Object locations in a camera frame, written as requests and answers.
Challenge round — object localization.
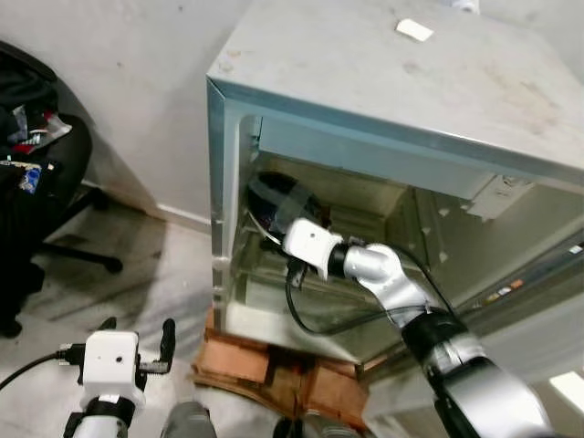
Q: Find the silver mini fridge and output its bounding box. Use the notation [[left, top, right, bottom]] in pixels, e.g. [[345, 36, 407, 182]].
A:
[[206, 0, 584, 366]]

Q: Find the grey robot left leg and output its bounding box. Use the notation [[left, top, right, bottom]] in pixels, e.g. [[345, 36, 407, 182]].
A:
[[162, 400, 220, 438]]

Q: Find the silver fridge door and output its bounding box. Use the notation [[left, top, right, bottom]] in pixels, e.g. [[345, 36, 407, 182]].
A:
[[360, 239, 584, 422]]

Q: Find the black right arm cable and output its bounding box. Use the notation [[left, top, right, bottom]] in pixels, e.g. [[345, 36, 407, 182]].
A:
[[285, 245, 437, 337]]

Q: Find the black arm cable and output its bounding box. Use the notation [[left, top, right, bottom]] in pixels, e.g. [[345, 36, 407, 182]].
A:
[[285, 245, 437, 337], [0, 345, 85, 391]]

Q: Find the grey robot leg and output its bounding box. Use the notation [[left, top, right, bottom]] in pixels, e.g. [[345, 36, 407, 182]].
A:
[[162, 400, 220, 438], [299, 411, 366, 438]]

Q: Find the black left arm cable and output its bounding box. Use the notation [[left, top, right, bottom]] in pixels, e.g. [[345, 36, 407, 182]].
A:
[[0, 345, 85, 391]]

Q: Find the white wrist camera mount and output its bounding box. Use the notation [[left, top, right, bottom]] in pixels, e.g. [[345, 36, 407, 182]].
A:
[[282, 219, 346, 281], [79, 330, 147, 412]]

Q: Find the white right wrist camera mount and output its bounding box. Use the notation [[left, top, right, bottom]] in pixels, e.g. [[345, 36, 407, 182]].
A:
[[282, 219, 346, 281]]

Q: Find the clutter pile on chair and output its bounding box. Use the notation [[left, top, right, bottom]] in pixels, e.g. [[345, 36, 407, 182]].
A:
[[0, 102, 74, 194]]

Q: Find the small white tag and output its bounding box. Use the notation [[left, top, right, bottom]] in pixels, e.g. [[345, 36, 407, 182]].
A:
[[396, 18, 433, 43]]

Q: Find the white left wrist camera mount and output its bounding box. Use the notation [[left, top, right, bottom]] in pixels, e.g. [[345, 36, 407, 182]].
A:
[[79, 330, 147, 412]]

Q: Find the black office chair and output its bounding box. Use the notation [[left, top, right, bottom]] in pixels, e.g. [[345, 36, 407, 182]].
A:
[[0, 41, 124, 339]]

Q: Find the brown block fridge base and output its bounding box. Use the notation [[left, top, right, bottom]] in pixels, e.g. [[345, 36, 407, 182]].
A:
[[192, 306, 370, 432]]

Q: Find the grey robot right leg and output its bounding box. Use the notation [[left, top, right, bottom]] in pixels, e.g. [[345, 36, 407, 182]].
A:
[[299, 411, 366, 438]]

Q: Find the white fridge thermostat housing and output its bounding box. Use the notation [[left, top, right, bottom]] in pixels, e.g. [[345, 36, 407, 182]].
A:
[[470, 173, 536, 221]]

